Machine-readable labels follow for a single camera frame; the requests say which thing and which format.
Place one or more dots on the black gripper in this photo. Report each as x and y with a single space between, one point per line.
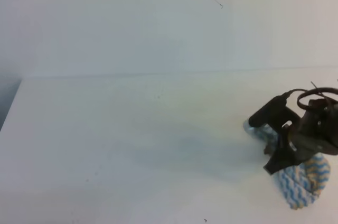
301 137

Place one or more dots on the blue white striped rag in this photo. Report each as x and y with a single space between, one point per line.
300 185

